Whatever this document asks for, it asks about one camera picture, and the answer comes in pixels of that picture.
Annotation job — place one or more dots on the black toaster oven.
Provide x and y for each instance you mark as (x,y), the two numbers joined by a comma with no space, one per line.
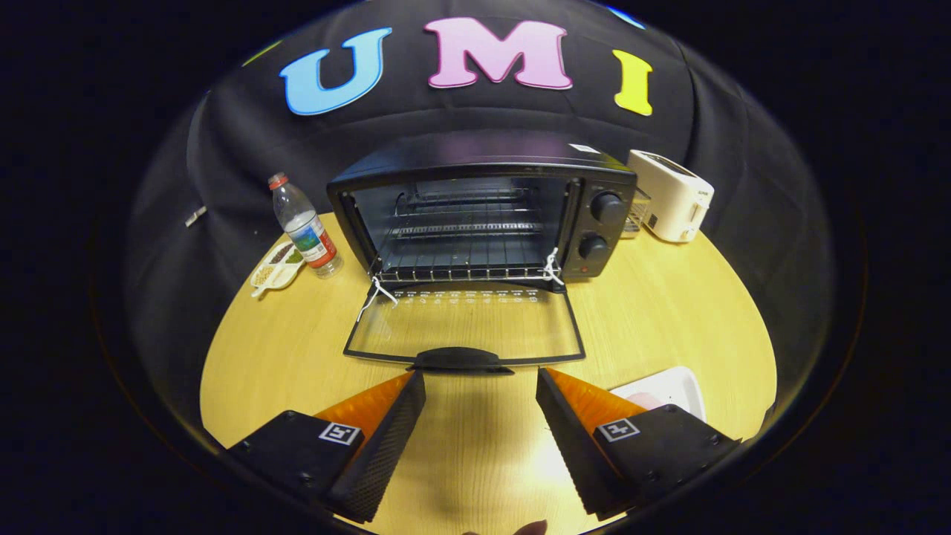
(483,152)

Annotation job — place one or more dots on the pink round meat slice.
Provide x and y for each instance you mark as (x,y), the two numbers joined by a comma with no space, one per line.
(646,401)

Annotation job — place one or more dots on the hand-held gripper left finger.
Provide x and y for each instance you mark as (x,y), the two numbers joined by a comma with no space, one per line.
(383,457)

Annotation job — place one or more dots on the small metal clip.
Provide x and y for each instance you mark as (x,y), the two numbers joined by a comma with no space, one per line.
(195,216)

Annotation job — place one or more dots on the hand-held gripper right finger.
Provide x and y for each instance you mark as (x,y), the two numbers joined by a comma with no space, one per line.
(576,453)

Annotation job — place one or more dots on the white square plate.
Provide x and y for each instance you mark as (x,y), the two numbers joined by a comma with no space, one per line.
(680,386)

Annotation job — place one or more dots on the white bread toaster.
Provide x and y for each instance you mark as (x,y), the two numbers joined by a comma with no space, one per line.
(669,197)

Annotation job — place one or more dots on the white divided snack tray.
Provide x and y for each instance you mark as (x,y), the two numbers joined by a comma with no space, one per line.
(276,269)

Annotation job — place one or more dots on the clear plastic water bottle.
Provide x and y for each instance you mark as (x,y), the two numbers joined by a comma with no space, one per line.
(308,234)

